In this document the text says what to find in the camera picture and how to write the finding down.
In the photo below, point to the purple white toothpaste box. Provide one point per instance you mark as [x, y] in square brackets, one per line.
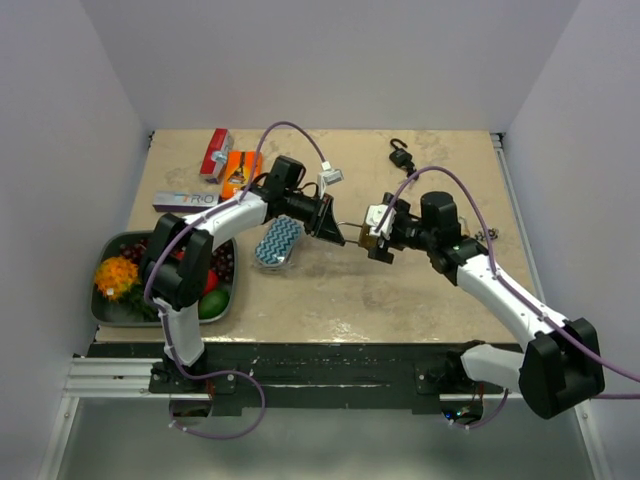
[183, 202]

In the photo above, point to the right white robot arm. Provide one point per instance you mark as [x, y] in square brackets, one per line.
[555, 369]

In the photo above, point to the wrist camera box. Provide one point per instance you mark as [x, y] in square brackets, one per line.
[379, 218]
[328, 176]

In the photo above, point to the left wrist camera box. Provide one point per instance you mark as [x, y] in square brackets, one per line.
[328, 176]

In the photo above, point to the aluminium rail frame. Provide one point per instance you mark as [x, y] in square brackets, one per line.
[465, 149]

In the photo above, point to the green avocado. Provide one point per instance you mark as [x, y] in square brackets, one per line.
[213, 305]

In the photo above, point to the dark grape bunch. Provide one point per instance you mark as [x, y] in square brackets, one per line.
[222, 261]

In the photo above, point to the red box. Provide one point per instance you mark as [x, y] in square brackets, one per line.
[216, 156]

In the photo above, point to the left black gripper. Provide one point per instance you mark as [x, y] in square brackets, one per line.
[326, 228]

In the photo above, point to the brass padlock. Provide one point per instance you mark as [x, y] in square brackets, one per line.
[363, 239]

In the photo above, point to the astronaut keychain with keys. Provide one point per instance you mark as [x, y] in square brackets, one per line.
[489, 234]

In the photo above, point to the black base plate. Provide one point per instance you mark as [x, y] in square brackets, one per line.
[420, 378]

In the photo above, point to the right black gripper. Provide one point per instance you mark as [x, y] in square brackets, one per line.
[404, 214]

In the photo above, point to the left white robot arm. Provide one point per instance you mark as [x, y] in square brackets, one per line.
[174, 269]

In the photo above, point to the red apple back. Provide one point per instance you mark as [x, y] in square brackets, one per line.
[211, 282]

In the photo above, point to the orange razor package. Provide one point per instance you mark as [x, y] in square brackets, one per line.
[238, 170]

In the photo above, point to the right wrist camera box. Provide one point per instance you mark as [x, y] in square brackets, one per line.
[379, 218]

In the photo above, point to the grey fruit tray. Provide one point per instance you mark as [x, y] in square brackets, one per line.
[108, 314]

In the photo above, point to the blue zigzag sponge pack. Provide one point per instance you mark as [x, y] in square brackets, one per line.
[273, 252]

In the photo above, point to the orange flower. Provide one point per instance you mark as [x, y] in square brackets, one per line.
[117, 280]

